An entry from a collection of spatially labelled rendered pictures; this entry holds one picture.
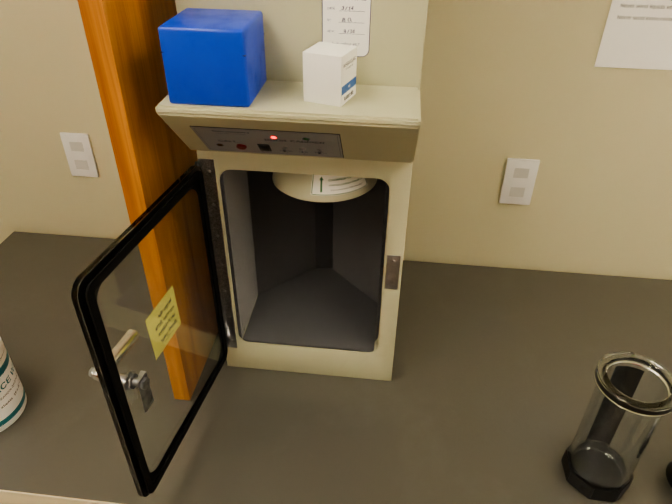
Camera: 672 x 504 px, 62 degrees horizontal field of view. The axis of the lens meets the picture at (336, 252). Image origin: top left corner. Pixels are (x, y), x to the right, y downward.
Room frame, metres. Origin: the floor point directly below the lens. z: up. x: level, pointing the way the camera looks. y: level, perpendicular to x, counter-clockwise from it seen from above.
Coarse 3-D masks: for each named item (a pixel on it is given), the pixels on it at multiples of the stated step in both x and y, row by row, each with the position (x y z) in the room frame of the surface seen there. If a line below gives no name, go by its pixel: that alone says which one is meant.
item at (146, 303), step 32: (192, 192) 0.71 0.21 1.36; (160, 224) 0.62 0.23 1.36; (192, 224) 0.70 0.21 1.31; (128, 256) 0.54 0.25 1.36; (160, 256) 0.61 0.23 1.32; (192, 256) 0.68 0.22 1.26; (128, 288) 0.53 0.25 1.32; (160, 288) 0.59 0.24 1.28; (192, 288) 0.67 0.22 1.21; (128, 320) 0.52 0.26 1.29; (160, 320) 0.58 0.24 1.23; (192, 320) 0.65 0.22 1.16; (128, 352) 0.50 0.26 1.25; (160, 352) 0.56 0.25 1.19; (192, 352) 0.64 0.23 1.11; (160, 384) 0.54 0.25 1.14; (192, 384) 0.62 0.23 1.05; (160, 416) 0.53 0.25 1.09; (160, 448) 0.51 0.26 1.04
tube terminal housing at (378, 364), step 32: (192, 0) 0.76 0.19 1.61; (224, 0) 0.76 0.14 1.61; (256, 0) 0.75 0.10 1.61; (288, 0) 0.75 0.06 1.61; (320, 0) 0.75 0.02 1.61; (384, 0) 0.74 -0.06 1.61; (416, 0) 0.73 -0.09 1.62; (288, 32) 0.75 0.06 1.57; (320, 32) 0.75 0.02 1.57; (384, 32) 0.74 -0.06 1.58; (416, 32) 0.73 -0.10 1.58; (288, 64) 0.75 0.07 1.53; (384, 64) 0.74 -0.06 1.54; (416, 64) 0.73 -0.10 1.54; (224, 160) 0.76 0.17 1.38; (256, 160) 0.76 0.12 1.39; (288, 160) 0.75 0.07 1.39; (320, 160) 0.75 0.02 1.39; (352, 160) 0.74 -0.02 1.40; (224, 224) 0.76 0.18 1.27; (384, 256) 0.86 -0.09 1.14; (384, 288) 0.74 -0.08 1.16; (384, 320) 0.73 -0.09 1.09; (256, 352) 0.76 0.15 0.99; (288, 352) 0.75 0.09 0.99; (320, 352) 0.75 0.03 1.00; (352, 352) 0.74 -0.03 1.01; (384, 352) 0.73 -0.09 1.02
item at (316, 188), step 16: (272, 176) 0.84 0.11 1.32; (288, 176) 0.79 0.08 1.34; (304, 176) 0.78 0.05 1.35; (320, 176) 0.77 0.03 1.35; (336, 176) 0.78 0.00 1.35; (288, 192) 0.78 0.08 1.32; (304, 192) 0.77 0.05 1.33; (320, 192) 0.76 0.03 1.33; (336, 192) 0.77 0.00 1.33; (352, 192) 0.77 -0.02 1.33
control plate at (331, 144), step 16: (192, 128) 0.67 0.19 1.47; (208, 128) 0.67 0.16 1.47; (224, 128) 0.67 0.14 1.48; (240, 128) 0.66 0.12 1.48; (208, 144) 0.71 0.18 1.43; (224, 144) 0.71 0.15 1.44; (256, 144) 0.70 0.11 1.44; (272, 144) 0.69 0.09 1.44; (288, 144) 0.69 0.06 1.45; (304, 144) 0.68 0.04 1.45; (320, 144) 0.68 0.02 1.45; (336, 144) 0.67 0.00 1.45
